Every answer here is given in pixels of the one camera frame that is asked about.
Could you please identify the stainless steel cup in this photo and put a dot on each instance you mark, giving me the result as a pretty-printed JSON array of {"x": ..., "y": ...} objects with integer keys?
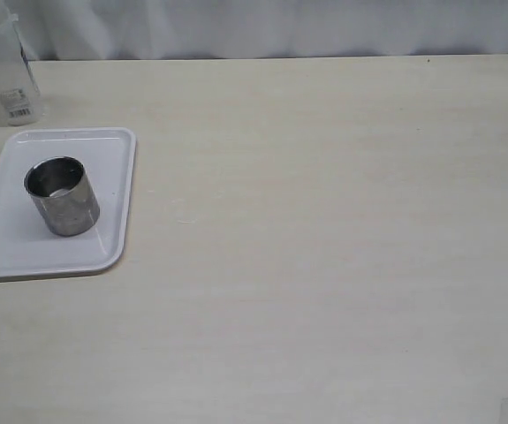
[{"x": 62, "y": 193}]

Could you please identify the clear plastic bottle with label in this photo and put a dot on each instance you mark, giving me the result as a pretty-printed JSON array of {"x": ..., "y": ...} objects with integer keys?
[{"x": 20, "y": 97}]

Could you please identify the white plastic tray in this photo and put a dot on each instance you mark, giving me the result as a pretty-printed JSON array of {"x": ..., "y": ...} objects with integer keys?
[{"x": 27, "y": 247}]

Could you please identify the white backdrop curtain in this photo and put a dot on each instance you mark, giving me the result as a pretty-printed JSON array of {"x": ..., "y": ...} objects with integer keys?
[{"x": 150, "y": 30}]

